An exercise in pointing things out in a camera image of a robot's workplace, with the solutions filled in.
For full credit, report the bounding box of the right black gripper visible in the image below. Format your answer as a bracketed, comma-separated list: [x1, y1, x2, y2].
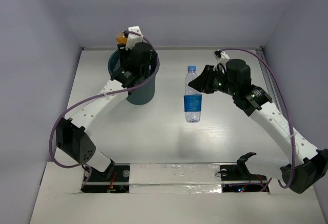
[188, 65, 238, 96]

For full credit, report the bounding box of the crushed bottle blue label blue cap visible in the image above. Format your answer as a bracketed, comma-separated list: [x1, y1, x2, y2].
[183, 66, 202, 123]

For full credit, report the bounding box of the orange plastic bottle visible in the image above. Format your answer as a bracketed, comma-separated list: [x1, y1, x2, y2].
[115, 32, 127, 45]

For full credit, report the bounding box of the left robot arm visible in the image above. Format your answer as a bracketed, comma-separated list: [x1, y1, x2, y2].
[51, 42, 159, 180]

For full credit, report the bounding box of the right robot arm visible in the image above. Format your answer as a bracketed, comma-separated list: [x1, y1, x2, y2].
[188, 59, 327, 194]

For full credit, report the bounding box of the dark green plastic bin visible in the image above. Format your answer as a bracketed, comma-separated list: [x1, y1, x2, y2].
[108, 50, 159, 105]

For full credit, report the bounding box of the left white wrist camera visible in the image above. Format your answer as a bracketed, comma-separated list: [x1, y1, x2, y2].
[124, 26, 144, 50]

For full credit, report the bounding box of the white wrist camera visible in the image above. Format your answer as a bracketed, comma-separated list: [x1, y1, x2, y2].
[214, 50, 230, 67]
[124, 26, 144, 50]

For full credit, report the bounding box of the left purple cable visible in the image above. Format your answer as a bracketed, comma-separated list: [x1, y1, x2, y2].
[49, 35, 161, 185]

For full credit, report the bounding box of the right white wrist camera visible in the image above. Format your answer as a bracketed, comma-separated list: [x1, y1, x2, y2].
[214, 50, 230, 67]

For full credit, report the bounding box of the aluminium rail right edge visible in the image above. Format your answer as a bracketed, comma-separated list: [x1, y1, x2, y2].
[255, 47, 280, 109]

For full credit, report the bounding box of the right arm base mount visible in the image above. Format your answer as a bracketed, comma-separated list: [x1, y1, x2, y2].
[215, 152, 270, 193]

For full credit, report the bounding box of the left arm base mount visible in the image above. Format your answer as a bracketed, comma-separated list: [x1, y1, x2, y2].
[81, 164, 130, 193]

